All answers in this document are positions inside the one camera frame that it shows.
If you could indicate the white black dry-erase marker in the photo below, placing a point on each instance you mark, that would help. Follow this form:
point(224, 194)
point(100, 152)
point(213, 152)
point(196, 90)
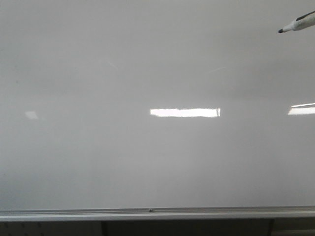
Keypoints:
point(300, 23)

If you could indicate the white whiteboard with aluminium frame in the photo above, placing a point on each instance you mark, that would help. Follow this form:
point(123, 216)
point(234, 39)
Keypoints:
point(156, 109)

